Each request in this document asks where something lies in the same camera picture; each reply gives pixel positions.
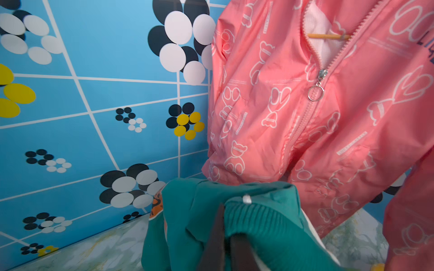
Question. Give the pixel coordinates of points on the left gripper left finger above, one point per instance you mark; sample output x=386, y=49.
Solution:
x=213, y=256

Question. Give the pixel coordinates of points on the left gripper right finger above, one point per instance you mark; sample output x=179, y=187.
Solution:
x=242, y=257

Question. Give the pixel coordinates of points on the wooden hanger of pink jacket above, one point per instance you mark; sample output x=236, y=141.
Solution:
x=328, y=36

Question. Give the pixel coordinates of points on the pink printed jacket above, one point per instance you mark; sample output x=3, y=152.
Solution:
x=340, y=119

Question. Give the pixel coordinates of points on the green letter jacket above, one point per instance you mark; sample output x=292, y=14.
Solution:
x=282, y=237

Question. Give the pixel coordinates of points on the yellow plastic tub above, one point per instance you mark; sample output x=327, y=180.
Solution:
x=378, y=267

